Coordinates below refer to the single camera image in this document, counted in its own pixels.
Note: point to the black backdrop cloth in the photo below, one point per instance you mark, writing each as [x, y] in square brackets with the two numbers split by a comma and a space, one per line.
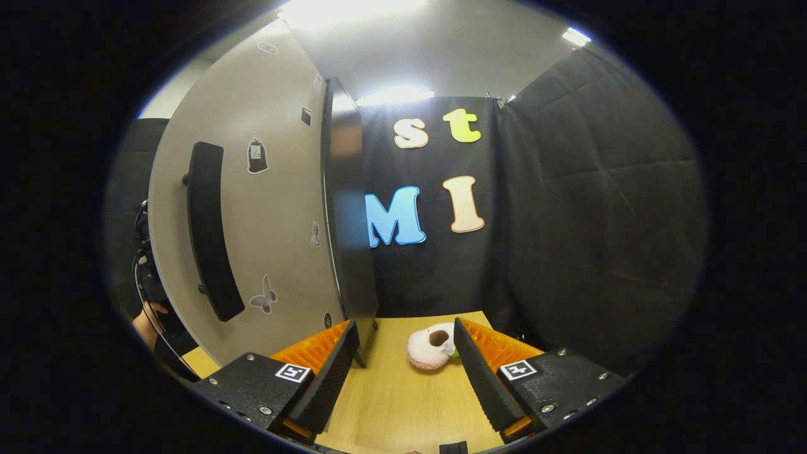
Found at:
[599, 221]

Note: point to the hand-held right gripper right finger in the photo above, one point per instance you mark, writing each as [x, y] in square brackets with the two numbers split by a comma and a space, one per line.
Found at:
[482, 384]

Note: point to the pink plush toy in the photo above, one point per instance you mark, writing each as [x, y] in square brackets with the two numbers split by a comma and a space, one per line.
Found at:
[425, 353]

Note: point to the light grey cabinet door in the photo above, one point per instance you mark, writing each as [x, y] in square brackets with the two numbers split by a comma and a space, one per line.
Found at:
[277, 214]

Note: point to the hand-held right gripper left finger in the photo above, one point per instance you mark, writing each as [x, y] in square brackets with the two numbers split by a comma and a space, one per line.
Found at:
[331, 384]

